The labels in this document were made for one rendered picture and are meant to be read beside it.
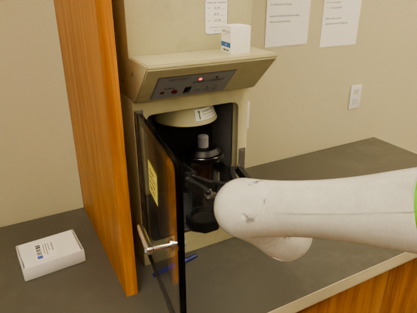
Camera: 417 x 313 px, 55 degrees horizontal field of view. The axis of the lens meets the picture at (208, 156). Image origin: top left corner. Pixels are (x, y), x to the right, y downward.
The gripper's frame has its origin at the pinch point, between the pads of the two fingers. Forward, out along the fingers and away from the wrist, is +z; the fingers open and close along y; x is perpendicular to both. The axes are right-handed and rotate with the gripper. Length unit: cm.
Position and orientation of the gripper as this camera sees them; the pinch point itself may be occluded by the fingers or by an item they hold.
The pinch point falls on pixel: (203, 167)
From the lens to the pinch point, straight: 107.7
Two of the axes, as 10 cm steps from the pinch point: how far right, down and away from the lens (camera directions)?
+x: 0.0, 9.2, 4.0
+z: -4.7, -3.5, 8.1
